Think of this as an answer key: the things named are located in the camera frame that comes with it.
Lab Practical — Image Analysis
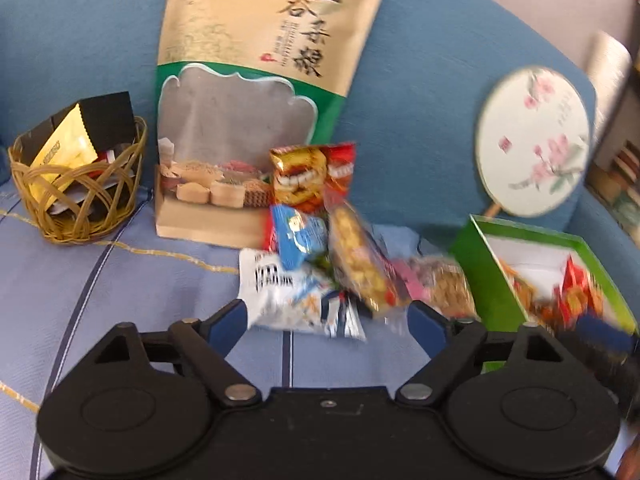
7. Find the orange clear nut snack bag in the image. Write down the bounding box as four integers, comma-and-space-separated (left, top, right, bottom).
499, 259, 554, 326

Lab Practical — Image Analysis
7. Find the small blue snack packet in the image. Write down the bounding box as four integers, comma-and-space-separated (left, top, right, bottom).
270, 204, 328, 271

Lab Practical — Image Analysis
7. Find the red clear candy bag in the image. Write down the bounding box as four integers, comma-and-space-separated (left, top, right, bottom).
551, 257, 604, 328

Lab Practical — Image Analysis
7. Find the person's right hand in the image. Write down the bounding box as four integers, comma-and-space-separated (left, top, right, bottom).
615, 434, 640, 480

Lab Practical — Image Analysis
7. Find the clear peanut brittle packet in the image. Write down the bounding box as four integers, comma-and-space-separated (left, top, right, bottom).
392, 255, 478, 318

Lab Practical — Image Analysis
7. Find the white blue snack packet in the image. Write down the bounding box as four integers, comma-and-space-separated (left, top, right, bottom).
238, 248, 366, 341

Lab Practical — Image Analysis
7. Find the clear yellow cracker packet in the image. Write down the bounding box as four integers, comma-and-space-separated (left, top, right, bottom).
326, 195, 407, 318

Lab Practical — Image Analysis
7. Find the green cardboard box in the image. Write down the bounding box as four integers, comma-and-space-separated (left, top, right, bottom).
449, 216, 637, 333

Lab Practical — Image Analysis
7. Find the red lion snack bag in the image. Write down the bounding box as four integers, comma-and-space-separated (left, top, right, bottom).
270, 142, 356, 214

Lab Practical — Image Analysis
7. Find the woven bamboo basket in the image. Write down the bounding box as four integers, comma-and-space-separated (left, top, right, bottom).
8, 116, 148, 245

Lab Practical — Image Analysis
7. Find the round floral hand fan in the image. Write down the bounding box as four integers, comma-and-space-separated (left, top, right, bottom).
475, 65, 591, 218

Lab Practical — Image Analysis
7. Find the black and gold packet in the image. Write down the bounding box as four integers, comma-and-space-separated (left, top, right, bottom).
18, 91, 138, 212

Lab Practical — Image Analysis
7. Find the large kraft grain pouch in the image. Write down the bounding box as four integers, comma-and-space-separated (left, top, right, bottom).
155, 0, 382, 248

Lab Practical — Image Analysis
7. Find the rolled clear plastic sheet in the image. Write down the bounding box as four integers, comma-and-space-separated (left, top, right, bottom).
585, 30, 631, 145

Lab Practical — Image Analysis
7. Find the blue fabric sofa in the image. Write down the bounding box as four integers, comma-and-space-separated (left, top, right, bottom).
0, 0, 640, 480

